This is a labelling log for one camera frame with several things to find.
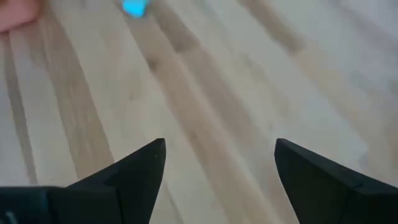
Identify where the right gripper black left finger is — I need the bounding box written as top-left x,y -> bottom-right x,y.
0,138 -> 167,224

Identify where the natural wood block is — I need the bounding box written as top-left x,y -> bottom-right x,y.
0,0 -> 40,33

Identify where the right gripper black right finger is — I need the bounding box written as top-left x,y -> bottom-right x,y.
274,138 -> 398,224

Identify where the cyan half-round block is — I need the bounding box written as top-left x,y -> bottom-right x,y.
120,0 -> 150,19

